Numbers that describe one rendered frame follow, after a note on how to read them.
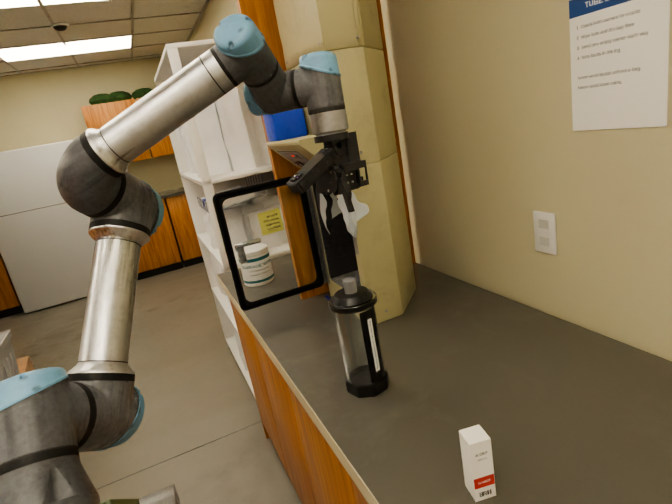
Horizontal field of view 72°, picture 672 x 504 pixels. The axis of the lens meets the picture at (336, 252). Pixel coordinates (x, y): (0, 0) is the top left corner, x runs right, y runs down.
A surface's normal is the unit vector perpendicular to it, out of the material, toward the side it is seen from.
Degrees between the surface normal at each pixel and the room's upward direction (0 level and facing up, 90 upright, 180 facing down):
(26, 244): 90
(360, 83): 90
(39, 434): 55
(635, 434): 0
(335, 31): 90
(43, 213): 90
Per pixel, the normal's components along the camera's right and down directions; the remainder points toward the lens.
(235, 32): -0.28, -0.29
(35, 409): 0.55, -0.53
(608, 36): -0.90, 0.27
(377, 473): -0.18, -0.94
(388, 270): 0.40, 0.19
